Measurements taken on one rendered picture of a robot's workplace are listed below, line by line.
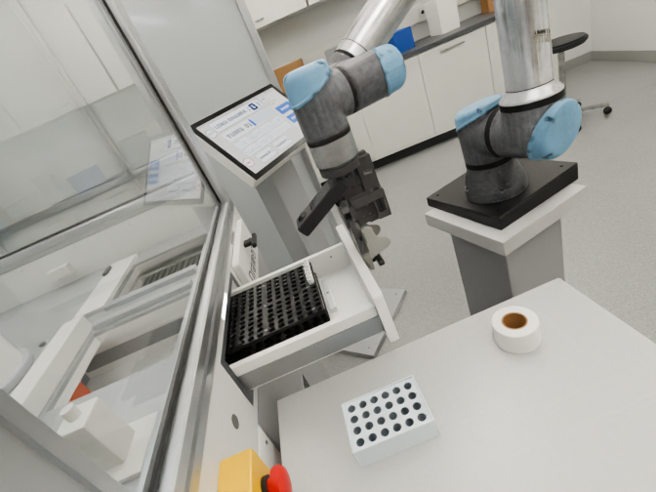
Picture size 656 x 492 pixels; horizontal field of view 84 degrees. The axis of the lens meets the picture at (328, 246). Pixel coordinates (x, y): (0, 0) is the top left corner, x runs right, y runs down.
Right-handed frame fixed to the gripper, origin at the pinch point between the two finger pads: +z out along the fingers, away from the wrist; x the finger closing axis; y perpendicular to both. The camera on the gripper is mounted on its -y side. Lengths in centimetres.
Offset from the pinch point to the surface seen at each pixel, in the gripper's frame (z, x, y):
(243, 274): 0.7, 17.0, -26.6
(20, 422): -25, -40, -28
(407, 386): 11.7, -20.7, -2.8
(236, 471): -0.9, -31.8, -25.4
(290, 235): 30, 91, -20
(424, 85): 32, 282, 132
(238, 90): -31, 165, -17
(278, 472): 0.9, -32.9, -21.0
